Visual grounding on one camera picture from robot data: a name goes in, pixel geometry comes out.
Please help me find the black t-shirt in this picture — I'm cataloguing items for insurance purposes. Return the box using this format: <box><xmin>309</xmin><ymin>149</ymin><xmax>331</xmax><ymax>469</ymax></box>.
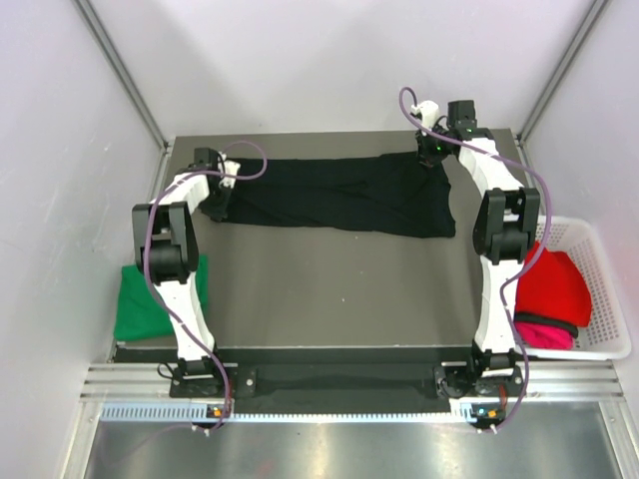
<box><xmin>199</xmin><ymin>151</ymin><xmax>456</xmax><ymax>239</ymax></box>

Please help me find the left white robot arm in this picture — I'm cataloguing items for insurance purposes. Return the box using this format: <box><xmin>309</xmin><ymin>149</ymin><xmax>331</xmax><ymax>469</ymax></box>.
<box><xmin>132</xmin><ymin>148</ymin><xmax>240</xmax><ymax>399</ymax></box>

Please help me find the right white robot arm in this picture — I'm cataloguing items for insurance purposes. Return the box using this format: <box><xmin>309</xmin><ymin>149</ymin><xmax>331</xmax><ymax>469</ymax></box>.
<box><xmin>408</xmin><ymin>101</ymin><xmax>541</xmax><ymax>399</ymax></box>

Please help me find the folded green t-shirt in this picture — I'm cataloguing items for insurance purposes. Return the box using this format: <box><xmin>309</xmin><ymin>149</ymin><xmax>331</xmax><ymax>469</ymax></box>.
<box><xmin>113</xmin><ymin>253</ymin><xmax>211</xmax><ymax>343</ymax></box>

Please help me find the red t-shirt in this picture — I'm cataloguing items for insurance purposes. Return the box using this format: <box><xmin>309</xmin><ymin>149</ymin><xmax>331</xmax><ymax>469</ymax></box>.
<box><xmin>515</xmin><ymin>247</ymin><xmax>593</xmax><ymax>328</ymax></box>

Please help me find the pink t-shirt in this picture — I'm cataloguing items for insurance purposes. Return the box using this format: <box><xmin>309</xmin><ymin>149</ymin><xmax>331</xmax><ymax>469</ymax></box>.
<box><xmin>515</xmin><ymin>322</ymin><xmax>574</xmax><ymax>350</ymax></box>

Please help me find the white plastic laundry basket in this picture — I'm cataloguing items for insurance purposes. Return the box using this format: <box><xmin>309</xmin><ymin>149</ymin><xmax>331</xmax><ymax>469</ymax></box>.
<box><xmin>515</xmin><ymin>217</ymin><xmax>632</xmax><ymax>361</ymax></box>

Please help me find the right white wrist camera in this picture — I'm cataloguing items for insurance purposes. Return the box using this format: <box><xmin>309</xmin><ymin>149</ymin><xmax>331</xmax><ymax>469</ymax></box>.
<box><xmin>410</xmin><ymin>100</ymin><xmax>440</xmax><ymax>130</ymax></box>

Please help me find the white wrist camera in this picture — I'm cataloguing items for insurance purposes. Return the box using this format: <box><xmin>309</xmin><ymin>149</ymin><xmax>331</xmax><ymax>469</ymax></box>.
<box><xmin>218</xmin><ymin>160</ymin><xmax>241</xmax><ymax>190</ymax></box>
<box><xmin>410</xmin><ymin>100</ymin><xmax>440</xmax><ymax>130</ymax></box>

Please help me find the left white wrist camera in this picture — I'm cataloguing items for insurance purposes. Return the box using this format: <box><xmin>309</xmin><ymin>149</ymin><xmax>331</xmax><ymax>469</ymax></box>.
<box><xmin>218</xmin><ymin>160</ymin><xmax>241</xmax><ymax>190</ymax></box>

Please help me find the white slotted cable duct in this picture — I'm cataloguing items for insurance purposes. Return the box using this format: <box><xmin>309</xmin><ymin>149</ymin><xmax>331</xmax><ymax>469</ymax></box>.
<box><xmin>100</xmin><ymin>402</ymin><xmax>503</xmax><ymax>425</ymax></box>

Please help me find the right aluminium frame post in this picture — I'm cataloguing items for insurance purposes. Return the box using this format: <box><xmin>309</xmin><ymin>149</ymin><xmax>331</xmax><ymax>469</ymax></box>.
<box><xmin>515</xmin><ymin>0</ymin><xmax>611</xmax><ymax>148</ymax></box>

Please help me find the aluminium frame post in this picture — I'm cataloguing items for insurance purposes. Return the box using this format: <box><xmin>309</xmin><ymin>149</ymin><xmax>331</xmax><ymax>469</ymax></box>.
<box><xmin>71</xmin><ymin>0</ymin><xmax>169</xmax><ymax>151</ymax></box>
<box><xmin>515</xmin><ymin>0</ymin><xmax>611</xmax><ymax>148</ymax></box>

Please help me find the left aluminium frame post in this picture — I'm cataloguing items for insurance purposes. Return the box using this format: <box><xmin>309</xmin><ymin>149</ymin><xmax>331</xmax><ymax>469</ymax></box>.
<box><xmin>71</xmin><ymin>0</ymin><xmax>169</xmax><ymax>151</ymax></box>

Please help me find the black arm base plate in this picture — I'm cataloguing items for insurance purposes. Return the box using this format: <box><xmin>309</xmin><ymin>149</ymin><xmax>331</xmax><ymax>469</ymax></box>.
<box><xmin>157</xmin><ymin>346</ymin><xmax>524</xmax><ymax>399</ymax></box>

